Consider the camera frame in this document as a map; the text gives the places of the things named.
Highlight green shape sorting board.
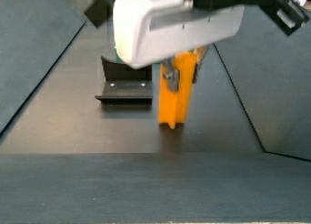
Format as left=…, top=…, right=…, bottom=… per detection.
left=114, top=46, right=124, bottom=63

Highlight black curved block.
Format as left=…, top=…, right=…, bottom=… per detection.
left=94, top=57, right=153, bottom=103

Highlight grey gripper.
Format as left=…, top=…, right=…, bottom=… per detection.
left=113, top=0, right=244, bottom=93

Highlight orange star-shaped peg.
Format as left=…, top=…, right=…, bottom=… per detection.
left=157, top=46, right=208, bottom=129

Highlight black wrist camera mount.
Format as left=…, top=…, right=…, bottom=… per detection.
left=193, top=0, right=309, bottom=36

